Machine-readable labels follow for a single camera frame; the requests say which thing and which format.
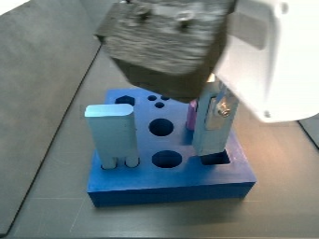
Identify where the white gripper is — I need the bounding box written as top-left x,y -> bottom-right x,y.
206,0 -> 319,130

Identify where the light blue rectangular block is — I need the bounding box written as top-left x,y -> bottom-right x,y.
192,80 -> 239,156

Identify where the blue shape sorter board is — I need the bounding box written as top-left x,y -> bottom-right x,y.
87,89 -> 255,207

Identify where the purple rectangular block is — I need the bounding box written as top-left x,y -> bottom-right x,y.
186,100 -> 198,131

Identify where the light blue double-round block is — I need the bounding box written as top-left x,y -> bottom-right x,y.
84,104 -> 140,169

